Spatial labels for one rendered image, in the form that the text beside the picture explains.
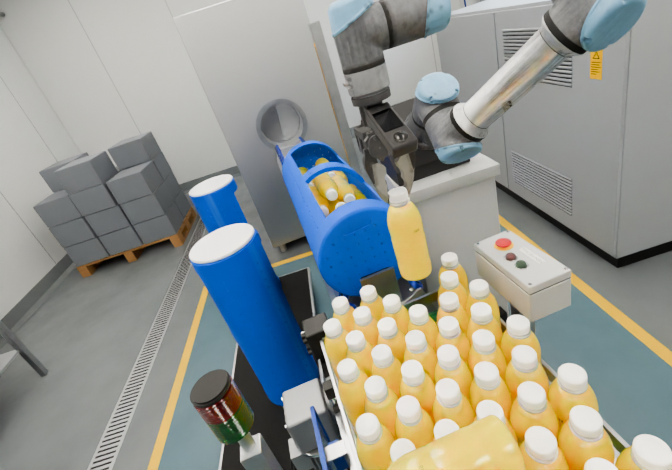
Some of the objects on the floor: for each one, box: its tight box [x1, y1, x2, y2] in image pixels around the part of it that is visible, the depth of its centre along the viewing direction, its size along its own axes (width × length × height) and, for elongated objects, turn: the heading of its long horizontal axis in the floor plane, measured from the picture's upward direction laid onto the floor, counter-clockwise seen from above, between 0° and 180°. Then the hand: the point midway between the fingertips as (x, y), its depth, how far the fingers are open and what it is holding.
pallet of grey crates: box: [33, 131, 197, 278], centre depth 434 cm, size 120×80×119 cm
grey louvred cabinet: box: [436, 0, 672, 268], centre depth 278 cm, size 54×215×145 cm, turn 36°
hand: (397, 194), depth 74 cm, fingers closed on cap, 4 cm apart
